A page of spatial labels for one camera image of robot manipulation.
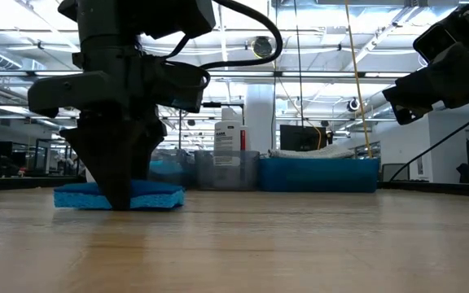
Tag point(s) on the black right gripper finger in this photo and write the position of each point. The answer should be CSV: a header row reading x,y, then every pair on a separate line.
x,y
417,97

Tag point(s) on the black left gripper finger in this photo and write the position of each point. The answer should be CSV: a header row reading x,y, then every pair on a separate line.
x,y
112,163
151,138

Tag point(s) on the blue two-tone scrub sponge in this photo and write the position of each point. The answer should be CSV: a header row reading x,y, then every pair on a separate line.
x,y
157,197
167,167

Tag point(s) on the white plastic restorer bottle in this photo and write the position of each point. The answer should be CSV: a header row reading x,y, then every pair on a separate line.
x,y
226,138

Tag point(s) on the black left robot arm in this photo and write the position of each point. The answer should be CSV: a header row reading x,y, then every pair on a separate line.
x,y
137,18

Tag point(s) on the grey translucent plastic bin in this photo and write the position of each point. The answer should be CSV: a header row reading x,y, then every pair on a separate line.
x,y
251,175
183,156

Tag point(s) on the round ceiling dome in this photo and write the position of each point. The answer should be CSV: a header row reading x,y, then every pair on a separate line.
x,y
262,46
353,104

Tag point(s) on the blue plastic bin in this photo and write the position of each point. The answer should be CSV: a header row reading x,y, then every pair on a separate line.
x,y
320,175

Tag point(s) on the black monitor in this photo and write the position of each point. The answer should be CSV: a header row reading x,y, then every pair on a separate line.
x,y
299,138

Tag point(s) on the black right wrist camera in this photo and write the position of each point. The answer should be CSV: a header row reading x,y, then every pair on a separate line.
x,y
436,42

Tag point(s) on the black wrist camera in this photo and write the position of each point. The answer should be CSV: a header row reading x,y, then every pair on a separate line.
x,y
436,42
181,87

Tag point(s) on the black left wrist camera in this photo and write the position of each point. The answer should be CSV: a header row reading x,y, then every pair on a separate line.
x,y
181,87

